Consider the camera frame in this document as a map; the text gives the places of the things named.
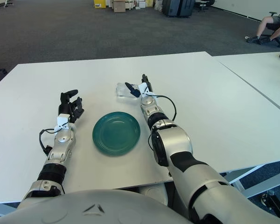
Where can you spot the black stand with caster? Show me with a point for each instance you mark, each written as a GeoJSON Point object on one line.
{"type": "Point", "coordinates": [276, 204]}

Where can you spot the brown cardboard box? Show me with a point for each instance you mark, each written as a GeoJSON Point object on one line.
{"type": "Point", "coordinates": [119, 6]}

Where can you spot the black block under table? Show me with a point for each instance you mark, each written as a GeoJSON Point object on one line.
{"type": "Point", "coordinates": [171, 196]}

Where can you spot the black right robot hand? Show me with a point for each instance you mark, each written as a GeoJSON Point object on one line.
{"type": "Point", "coordinates": [134, 91]}

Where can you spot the black background office chair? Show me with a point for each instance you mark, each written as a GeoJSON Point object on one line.
{"type": "Point", "coordinates": [203, 5]}

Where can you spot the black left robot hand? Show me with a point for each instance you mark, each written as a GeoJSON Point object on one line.
{"type": "Point", "coordinates": [65, 107]}

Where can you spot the dark blue hard case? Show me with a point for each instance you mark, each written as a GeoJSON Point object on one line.
{"type": "Point", "coordinates": [170, 7]}

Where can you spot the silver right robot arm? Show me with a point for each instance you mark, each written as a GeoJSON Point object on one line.
{"type": "Point", "coordinates": [177, 144]}

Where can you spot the black office chair under person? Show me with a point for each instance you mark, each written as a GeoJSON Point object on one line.
{"type": "Point", "coordinates": [273, 26]}

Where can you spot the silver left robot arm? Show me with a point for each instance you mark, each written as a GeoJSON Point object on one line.
{"type": "Point", "coordinates": [61, 140]}

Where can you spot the white floor rack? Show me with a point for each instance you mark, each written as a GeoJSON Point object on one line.
{"type": "Point", "coordinates": [4, 2]}

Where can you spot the green round plate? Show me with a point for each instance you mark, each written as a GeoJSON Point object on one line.
{"type": "Point", "coordinates": [116, 135]}

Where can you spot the seated person in shorts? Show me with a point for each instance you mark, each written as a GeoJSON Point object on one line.
{"type": "Point", "coordinates": [262, 24]}

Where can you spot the stack of white boxes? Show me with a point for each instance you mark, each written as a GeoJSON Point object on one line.
{"type": "Point", "coordinates": [141, 2]}

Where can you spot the yellow box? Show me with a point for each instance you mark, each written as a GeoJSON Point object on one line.
{"type": "Point", "coordinates": [99, 3]}

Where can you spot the white metal table frame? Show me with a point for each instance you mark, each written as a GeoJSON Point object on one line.
{"type": "Point", "coordinates": [2, 210]}
{"type": "Point", "coordinates": [270, 184]}

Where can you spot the white plastic bag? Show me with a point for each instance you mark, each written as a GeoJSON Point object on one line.
{"type": "Point", "coordinates": [158, 5]}

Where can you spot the grey robot torso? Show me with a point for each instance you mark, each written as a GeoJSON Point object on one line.
{"type": "Point", "coordinates": [95, 210]}

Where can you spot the clear glass cup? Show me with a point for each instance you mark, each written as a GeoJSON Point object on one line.
{"type": "Point", "coordinates": [122, 92]}

